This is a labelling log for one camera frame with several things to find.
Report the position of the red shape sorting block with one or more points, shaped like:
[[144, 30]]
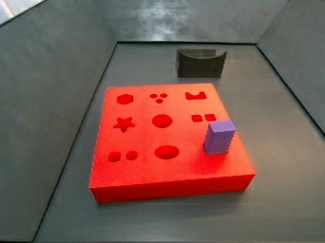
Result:
[[148, 154]]

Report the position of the purple rectangular block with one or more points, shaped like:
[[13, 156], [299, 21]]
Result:
[[219, 137]]

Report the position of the black curved holder stand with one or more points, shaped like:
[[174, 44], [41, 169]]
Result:
[[199, 63]]

